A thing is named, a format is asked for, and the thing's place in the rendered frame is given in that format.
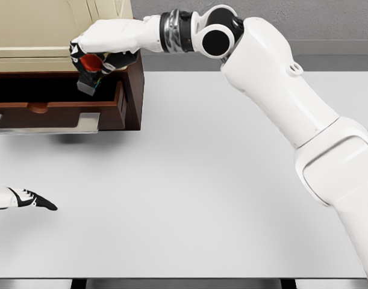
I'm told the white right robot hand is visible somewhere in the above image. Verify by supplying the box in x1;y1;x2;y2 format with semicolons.
69;18;146;76

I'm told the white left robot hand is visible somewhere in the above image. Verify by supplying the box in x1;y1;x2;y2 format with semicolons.
0;186;58;256

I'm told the red button switch grey base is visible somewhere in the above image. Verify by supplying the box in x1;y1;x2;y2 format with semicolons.
76;53;105;97

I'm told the brown drawer with silver handle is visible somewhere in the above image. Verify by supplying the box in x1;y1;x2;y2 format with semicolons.
0;79;128;135

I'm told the brown cabinet with cream top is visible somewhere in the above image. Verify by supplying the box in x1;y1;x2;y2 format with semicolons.
0;0;146;131

